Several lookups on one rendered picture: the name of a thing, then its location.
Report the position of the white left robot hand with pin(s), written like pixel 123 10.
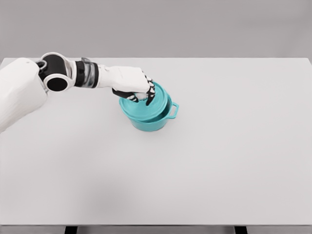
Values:
pixel 129 78

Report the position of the teal pot lid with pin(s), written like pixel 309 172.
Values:
pixel 141 109

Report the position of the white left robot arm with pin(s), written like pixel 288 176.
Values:
pixel 22 85

